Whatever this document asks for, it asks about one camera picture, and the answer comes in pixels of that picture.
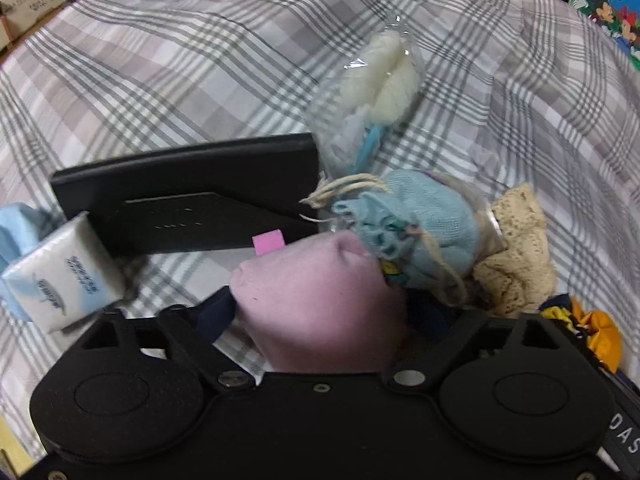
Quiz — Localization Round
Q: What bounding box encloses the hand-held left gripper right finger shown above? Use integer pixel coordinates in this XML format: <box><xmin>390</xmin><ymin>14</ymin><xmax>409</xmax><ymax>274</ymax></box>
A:
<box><xmin>382</xmin><ymin>305</ymin><xmax>556</xmax><ymax>393</ymax></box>

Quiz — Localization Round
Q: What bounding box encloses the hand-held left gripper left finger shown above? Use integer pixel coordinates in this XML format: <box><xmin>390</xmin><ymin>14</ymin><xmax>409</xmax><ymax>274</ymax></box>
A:
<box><xmin>80</xmin><ymin>290</ymin><xmax>256</xmax><ymax>394</ymax></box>

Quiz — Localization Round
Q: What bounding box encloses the pink sponge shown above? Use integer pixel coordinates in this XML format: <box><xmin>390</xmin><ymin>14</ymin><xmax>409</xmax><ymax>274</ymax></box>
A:
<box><xmin>230</xmin><ymin>232</ymin><xmax>411</xmax><ymax>373</ymax></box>

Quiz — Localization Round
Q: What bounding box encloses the beige lace cloth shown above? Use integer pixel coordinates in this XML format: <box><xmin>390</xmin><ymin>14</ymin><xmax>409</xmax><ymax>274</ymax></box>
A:
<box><xmin>470</xmin><ymin>183</ymin><xmax>558</xmax><ymax>318</ymax></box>

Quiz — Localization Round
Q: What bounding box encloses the white tissue pack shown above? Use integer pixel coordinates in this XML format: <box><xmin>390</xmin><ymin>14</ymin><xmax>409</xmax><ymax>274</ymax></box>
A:
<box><xmin>0</xmin><ymin>212</ymin><xmax>126</xmax><ymax>335</ymax></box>

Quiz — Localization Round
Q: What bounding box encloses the white sponge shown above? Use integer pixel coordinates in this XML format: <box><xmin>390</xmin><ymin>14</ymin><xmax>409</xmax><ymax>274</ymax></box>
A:
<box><xmin>307</xmin><ymin>15</ymin><xmax>426</xmax><ymax>181</ymax></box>

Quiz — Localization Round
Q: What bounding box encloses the small pink block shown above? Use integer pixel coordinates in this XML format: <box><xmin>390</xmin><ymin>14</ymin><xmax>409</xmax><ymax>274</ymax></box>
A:
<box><xmin>252</xmin><ymin>230</ymin><xmax>286</xmax><ymax>257</ymax></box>

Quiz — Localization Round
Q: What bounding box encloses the yellow and dark scrunchie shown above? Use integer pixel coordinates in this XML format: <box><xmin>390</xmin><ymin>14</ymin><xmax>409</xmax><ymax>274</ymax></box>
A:
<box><xmin>540</xmin><ymin>294</ymin><xmax>623</xmax><ymax>373</ymax></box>

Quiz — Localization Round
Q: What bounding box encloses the black flat box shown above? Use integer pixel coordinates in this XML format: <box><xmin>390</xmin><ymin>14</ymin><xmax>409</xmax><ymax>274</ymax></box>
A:
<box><xmin>50</xmin><ymin>133</ymin><xmax>321</xmax><ymax>261</ymax></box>

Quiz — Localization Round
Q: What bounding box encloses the blue face mask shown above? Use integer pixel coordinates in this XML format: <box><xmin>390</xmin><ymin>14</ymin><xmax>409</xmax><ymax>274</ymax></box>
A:
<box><xmin>0</xmin><ymin>203</ymin><xmax>68</xmax><ymax>321</ymax></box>

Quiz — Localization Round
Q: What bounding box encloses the grey plaid blanket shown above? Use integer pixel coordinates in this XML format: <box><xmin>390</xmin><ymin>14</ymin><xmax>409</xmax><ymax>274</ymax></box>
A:
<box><xmin>0</xmin><ymin>0</ymin><xmax>640</xmax><ymax>466</ymax></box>

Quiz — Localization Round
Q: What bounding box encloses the cartoon printed box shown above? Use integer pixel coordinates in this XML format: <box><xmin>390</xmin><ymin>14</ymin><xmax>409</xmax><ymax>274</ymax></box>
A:
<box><xmin>567</xmin><ymin>0</ymin><xmax>640</xmax><ymax>71</ymax></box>

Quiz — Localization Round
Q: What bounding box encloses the light blue drawstring pouch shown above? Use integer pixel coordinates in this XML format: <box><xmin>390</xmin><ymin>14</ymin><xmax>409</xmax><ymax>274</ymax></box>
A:
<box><xmin>300</xmin><ymin>169</ymin><xmax>503</xmax><ymax>306</ymax></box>

